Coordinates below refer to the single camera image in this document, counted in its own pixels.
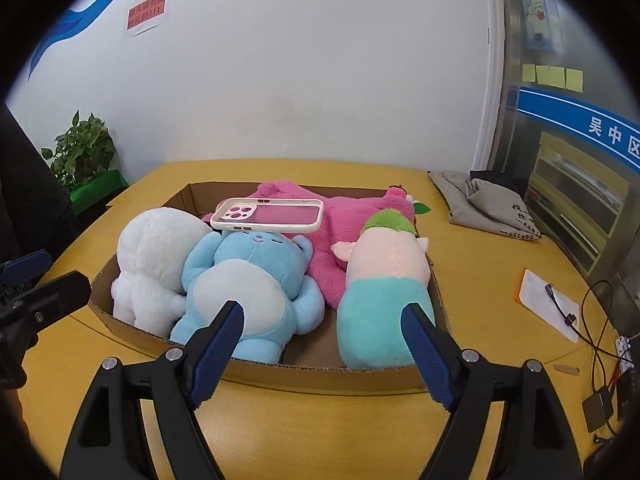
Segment white panda plush toy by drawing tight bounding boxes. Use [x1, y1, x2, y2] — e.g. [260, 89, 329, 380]
[111, 207, 212, 339]

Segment pink pig plush teal outfit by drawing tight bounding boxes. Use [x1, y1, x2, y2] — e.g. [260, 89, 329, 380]
[331, 209, 435, 370]

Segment blue bear plush toy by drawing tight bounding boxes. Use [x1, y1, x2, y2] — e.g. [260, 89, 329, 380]
[169, 231, 326, 364]

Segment white phone case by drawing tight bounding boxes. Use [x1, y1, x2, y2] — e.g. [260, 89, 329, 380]
[209, 197, 324, 234]

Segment small black device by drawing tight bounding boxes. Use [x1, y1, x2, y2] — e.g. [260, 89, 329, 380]
[582, 387, 614, 432]

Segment green cloth covered shelf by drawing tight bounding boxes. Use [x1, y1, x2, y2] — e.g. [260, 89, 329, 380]
[70, 169, 129, 214]

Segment green potted plant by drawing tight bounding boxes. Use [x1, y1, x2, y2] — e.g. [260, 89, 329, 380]
[40, 110, 116, 192]

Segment white paper sheet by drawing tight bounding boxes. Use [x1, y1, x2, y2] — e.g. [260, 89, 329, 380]
[515, 269, 580, 344]

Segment grey cloth bag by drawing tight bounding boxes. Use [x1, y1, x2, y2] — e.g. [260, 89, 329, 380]
[428, 171, 541, 240]

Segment pink bear plush toy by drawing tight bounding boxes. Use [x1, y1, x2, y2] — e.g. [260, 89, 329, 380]
[182, 181, 414, 309]

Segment blue banner strip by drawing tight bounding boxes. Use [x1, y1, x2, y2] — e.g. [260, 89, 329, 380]
[516, 88, 640, 174]

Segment yellow sticky notes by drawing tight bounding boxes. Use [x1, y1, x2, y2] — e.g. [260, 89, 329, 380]
[522, 63, 584, 93]

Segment cartoon poster on glass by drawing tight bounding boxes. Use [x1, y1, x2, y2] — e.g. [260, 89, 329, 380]
[521, 0, 563, 53]

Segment black cable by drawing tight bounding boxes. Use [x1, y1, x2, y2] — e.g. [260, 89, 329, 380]
[544, 278, 632, 436]

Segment red wall notice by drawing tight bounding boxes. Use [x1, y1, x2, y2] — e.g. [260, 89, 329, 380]
[125, 0, 168, 37]

